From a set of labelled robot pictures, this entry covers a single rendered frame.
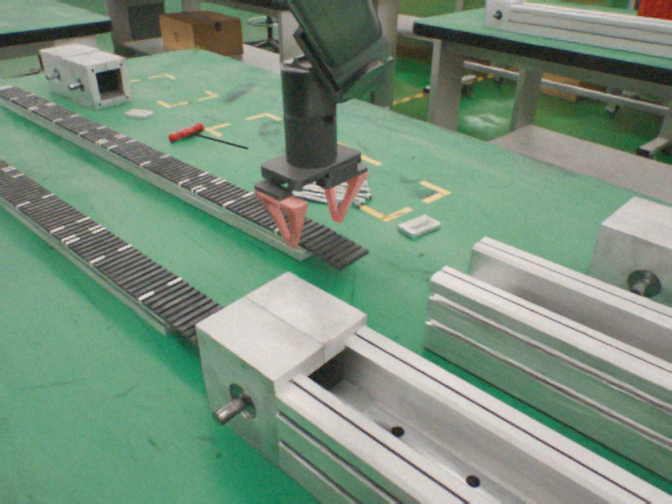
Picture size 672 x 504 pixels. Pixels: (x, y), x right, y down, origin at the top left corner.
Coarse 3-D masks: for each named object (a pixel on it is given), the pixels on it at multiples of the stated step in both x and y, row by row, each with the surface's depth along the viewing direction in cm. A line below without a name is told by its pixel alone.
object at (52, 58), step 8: (48, 48) 127; (56, 48) 127; (64, 48) 127; (72, 48) 127; (80, 48) 127; (88, 48) 127; (48, 56) 124; (56, 56) 122; (64, 56) 121; (72, 56) 122; (48, 64) 126; (56, 64) 123; (48, 72) 127; (56, 72) 125; (64, 72) 122; (48, 80) 129; (56, 80) 126; (64, 80) 124; (56, 88) 128; (64, 88) 125; (64, 96) 127
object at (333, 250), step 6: (342, 240) 67; (348, 240) 67; (330, 246) 65; (336, 246) 66; (342, 246) 66; (348, 246) 66; (318, 252) 64; (324, 252) 64; (330, 252) 64; (336, 252) 65; (324, 258) 64; (330, 258) 64
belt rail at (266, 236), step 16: (16, 112) 117; (48, 128) 108; (80, 144) 100; (112, 160) 94; (128, 160) 90; (144, 176) 88; (160, 176) 84; (176, 192) 83; (192, 192) 80; (208, 208) 78; (224, 208) 76; (240, 224) 74; (256, 224) 72; (272, 240) 71; (304, 256) 69
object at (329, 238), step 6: (324, 234) 67; (330, 234) 68; (336, 234) 68; (342, 234) 68; (318, 240) 66; (324, 240) 67; (330, 240) 66; (336, 240) 67; (306, 246) 65; (312, 246) 66; (318, 246) 65; (324, 246) 66; (312, 252) 65
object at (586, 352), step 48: (432, 288) 51; (480, 288) 49; (528, 288) 53; (576, 288) 49; (432, 336) 53; (480, 336) 49; (528, 336) 46; (576, 336) 44; (624, 336) 48; (528, 384) 48; (576, 384) 44; (624, 384) 43; (624, 432) 43
